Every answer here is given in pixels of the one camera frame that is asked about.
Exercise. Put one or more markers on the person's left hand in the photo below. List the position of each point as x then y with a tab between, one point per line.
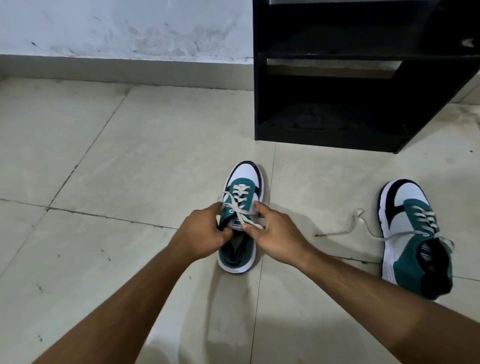
197	234

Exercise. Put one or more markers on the person's right hand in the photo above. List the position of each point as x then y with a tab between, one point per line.
279	236

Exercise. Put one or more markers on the person's right thumb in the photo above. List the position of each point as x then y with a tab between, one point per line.
252	230

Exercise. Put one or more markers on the person's left thumb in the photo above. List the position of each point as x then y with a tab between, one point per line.
224	234

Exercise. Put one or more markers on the green white sneaker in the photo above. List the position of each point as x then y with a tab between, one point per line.
240	217
412	240

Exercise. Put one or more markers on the person's left forearm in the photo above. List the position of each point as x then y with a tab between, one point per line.
123	311

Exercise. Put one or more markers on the person's right forearm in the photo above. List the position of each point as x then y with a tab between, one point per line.
386	307

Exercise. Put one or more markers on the black wooden shoe rack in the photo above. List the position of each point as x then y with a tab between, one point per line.
360	71

